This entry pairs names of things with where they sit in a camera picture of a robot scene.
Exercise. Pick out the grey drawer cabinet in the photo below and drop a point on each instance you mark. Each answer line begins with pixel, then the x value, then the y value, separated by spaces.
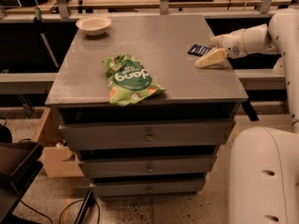
pixel 164 144

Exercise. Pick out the dark blue rxbar wrapper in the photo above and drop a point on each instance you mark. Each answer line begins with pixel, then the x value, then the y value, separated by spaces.
pixel 198 50

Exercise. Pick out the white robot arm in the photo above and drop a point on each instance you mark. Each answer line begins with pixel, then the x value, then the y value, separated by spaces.
pixel 264 162

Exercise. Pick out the white ceramic bowl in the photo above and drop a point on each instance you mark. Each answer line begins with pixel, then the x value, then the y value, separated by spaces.
pixel 93 25

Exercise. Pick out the green snack chip bag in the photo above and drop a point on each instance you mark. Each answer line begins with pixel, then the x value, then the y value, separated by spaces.
pixel 128 81

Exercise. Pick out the black chair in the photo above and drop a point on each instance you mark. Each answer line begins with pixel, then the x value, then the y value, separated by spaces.
pixel 19 166

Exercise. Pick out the light wooden box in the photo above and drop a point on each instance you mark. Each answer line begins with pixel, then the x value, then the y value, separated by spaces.
pixel 58 160

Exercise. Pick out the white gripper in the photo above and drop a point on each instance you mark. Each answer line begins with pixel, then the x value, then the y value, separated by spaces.
pixel 234 45

